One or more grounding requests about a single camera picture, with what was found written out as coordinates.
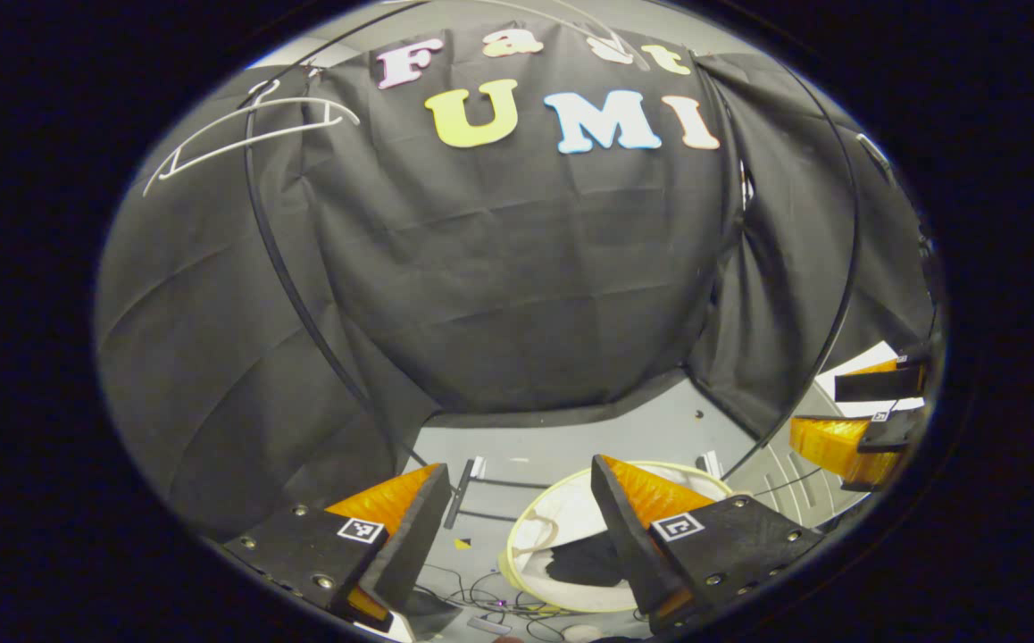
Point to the white laundry hamper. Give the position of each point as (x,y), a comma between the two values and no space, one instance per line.
(562,518)

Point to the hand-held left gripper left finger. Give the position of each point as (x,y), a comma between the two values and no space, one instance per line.
(414,536)

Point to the white plastic hanger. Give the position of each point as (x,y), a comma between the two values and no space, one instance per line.
(633,58)
(258,145)

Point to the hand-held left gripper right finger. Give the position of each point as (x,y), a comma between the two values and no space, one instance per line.
(629,536)

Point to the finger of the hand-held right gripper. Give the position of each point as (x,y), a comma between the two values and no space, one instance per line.
(874,384)
(838,446)

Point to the black backdrop cloth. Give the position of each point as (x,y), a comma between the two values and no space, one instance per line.
(526,268)

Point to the black clothes rack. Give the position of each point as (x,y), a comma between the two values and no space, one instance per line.
(461,493)

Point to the black knit jacket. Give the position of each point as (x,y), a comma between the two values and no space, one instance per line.
(584,563)

